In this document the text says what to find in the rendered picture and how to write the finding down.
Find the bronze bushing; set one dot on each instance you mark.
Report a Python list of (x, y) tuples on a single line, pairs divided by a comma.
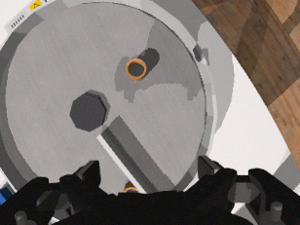
[(129, 186), (133, 62)]

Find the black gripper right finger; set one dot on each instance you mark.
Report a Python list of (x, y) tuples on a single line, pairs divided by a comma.
[(261, 192)]

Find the blue crate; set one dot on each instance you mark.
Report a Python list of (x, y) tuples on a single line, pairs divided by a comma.
[(6, 193)]

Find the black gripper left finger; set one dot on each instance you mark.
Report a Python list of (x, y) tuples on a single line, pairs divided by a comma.
[(24, 209)]

